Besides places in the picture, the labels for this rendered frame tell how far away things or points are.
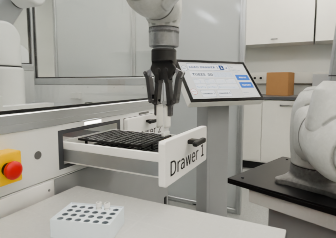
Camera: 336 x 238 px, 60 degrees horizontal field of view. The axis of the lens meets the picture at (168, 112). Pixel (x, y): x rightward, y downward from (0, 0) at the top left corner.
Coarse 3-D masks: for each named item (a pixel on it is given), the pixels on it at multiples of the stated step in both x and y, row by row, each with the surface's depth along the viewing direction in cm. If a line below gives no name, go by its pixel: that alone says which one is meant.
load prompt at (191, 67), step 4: (188, 64) 170; (192, 64) 171; (196, 64) 172; (200, 64) 174; (204, 64) 175; (208, 64) 176; (212, 64) 178; (216, 64) 179; (220, 64) 181; (188, 68) 168; (192, 68) 169; (196, 68) 170; (200, 68) 171; (204, 68) 173; (208, 68) 174; (212, 68) 175; (216, 68) 177; (220, 68) 178; (224, 68) 180; (228, 68) 181
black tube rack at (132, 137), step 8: (88, 136) 90; (96, 136) 90; (104, 136) 89; (112, 136) 89; (120, 136) 89; (128, 136) 89; (136, 136) 89; (144, 136) 90; (152, 136) 89; (96, 144) 91; (104, 144) 91; (112, 144) 91; (120, 144) 79; (128, 144) 78; (136, 144) 78; (152, 144) 85
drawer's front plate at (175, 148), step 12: (192, 132) 82; (204, 132) 91; (168, 144) 68; (180, 144) 75; (204, 144) 91; (168, 156) 69; (180, 156) 75; (192, 156) 83; (204, 156) 92; (168, 168) 69; (180, 168) 75; (192, 168) 83; (168, 180) 69
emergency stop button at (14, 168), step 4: (8, 164) 62; (12, 164) 62; (16, 164) 63; (20, 164) 64; (4, 168) 61; (8, 168) 61; (12, 168) 62; (16, 168) 63; (20, 168) 64; (4, 172) 61; (8, 172) 61; (12, 172) 62; (16, 172) 63; (20, 172) 64; (8, 176) 61; (12, 176) 62; (16, 176) 63
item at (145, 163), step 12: (96, 132) 100; (72, 144) 82; (84, 144) 80; (72, 156) 82; (84, 156) 80; (96, 156) 78; (108, 156) 77; (120, 156) 75; (132, 156) 73; (144, 156) 72; (156, 156) 70; (108, 168) 77; (120, 168) 75; (132, 168) 73; (144, 168) 72; (156, 168) 70
